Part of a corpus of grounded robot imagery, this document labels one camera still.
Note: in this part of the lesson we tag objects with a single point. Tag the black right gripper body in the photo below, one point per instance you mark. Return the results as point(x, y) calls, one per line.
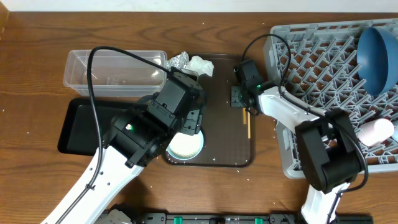
point(237, 99)

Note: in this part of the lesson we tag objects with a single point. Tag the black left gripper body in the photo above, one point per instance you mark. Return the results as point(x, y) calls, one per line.
point(193, 121)

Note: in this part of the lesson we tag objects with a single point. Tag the pink cup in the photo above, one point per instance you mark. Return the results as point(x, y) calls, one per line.
point(375, 132)

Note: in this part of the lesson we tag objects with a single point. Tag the dark blue plate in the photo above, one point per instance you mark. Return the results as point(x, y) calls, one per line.
point(377, 56)

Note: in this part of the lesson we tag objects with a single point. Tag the light blue cup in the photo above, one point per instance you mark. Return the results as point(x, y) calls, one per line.
point(395, 134)

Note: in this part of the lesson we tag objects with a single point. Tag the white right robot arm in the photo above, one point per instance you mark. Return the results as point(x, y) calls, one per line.
point(328, 149)

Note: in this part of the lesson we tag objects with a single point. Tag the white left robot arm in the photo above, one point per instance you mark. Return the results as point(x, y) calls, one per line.
point(135, 137)

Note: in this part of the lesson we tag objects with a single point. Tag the grey dishwasher rack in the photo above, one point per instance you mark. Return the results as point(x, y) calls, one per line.
point(323, 72)

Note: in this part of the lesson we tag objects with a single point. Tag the wooden chopstick right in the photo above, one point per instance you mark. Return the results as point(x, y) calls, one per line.
point(249, 125)

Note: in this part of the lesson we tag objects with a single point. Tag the light blue rice bowl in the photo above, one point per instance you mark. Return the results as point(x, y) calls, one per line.
point(185, 147)

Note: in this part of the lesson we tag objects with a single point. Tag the brown serving tray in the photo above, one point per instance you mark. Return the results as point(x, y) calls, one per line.
point(226, 137)

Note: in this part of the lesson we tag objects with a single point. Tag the crumpled white tissue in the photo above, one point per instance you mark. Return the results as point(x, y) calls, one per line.
point(201, 66)

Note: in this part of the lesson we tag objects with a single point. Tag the crumpled aluminium foil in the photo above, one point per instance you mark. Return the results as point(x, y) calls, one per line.
point(179, 61)

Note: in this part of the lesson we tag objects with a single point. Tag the clear plastic bin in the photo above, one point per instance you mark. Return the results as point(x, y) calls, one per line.
point(113, 75)

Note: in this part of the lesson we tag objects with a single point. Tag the black tray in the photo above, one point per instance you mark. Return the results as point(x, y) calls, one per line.
point(78, 135)

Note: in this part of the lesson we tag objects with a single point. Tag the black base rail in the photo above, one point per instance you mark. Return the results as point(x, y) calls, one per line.
point(121, 213)

